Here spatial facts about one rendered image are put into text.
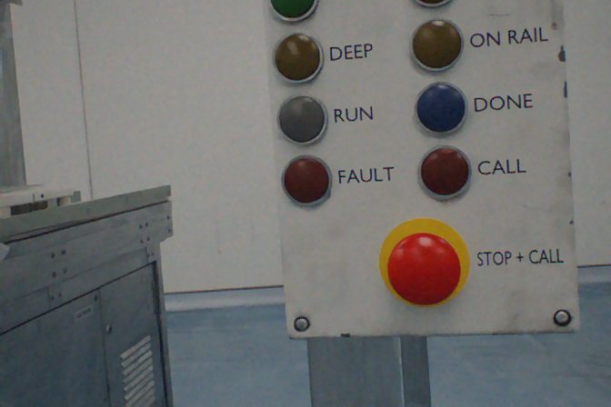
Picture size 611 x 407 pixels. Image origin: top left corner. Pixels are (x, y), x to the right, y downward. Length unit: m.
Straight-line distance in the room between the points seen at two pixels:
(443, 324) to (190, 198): 3.93
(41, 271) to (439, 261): 1.09
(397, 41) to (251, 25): 3.89
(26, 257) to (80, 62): 3.21
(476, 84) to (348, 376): 0.22
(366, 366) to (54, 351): 1.11
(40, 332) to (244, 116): 2.93
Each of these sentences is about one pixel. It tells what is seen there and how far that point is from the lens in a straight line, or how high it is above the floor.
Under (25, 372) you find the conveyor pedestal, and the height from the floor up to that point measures 0.56.
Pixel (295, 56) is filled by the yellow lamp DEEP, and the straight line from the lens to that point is 0.41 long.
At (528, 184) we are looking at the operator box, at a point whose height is 0.93.
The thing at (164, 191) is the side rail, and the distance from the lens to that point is 1.96.
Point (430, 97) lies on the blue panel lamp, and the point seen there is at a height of 0.98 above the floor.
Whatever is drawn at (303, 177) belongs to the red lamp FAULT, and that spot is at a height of 0.94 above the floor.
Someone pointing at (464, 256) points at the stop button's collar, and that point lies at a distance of 0.42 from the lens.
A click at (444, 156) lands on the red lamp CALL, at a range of 0.41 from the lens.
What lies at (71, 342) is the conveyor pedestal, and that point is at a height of 0.57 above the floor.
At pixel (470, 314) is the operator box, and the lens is 0.43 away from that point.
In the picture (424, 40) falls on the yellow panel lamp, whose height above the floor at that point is 1.01.
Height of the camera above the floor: 0.96
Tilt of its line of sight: 3 degrees down
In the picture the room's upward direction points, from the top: 4 degrees counter-clockwise
